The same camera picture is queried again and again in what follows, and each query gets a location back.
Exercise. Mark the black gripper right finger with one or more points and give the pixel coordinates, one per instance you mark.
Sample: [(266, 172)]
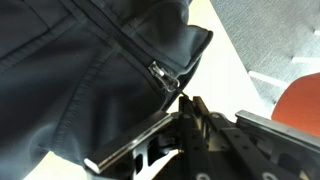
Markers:
[(266, 136)]

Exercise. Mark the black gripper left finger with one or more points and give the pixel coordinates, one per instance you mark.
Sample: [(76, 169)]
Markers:
[(133, 141)]

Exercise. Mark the silver zip slider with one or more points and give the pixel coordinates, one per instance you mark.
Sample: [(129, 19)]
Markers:
[(163, 75)]

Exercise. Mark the black zip jersey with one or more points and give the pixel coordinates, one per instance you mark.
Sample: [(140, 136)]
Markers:
[(66, 83)]

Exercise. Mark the orange office chair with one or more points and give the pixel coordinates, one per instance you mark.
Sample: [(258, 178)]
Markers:
[(300, 103)]

